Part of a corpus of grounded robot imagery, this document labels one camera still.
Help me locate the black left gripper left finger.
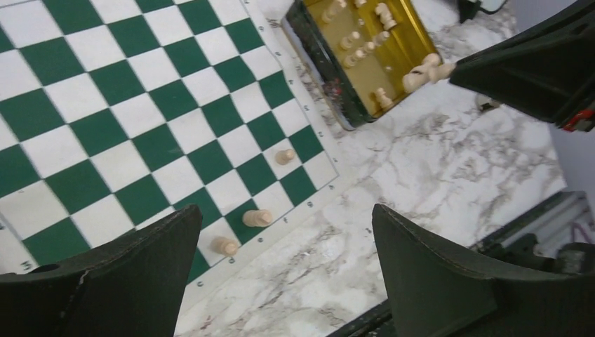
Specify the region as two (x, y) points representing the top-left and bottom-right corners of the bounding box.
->
(1, 204), (202, 337)

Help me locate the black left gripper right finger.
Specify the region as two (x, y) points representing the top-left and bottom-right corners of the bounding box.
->
(372, 204), (594, 337)

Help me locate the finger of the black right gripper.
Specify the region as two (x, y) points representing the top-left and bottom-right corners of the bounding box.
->
(449, 1), (594, 126)

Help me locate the light chess piece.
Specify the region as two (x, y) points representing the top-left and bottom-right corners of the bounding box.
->
(402, 53), (457, 93)

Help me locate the light wooden chess pawn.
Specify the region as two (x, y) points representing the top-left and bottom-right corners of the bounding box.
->
(242, 209), (274, 227)

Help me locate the green white chess board mat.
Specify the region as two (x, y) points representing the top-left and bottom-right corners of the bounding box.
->
(1, 1), (349, 312)

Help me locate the gold tin with light pieces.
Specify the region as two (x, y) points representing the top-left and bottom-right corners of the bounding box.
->
(281, 1), (438, 130)

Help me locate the small grey key object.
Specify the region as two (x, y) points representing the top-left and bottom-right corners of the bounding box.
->
(475, 94), (501, 113)

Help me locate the small whiteboard on stand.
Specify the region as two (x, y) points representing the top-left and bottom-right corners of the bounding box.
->
(455, 0), (507, 24)

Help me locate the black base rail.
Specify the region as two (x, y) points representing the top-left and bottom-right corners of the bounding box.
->
(336, 192), (594, 336)

